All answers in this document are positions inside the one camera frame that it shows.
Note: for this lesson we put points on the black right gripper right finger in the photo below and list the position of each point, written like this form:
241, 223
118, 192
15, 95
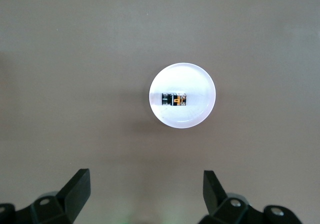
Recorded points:
215, 194

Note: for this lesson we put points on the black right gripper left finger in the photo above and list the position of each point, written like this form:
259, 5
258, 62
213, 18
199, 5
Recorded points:
75, 191

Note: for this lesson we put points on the white round plate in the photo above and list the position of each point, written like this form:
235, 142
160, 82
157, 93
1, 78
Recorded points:
182, 76

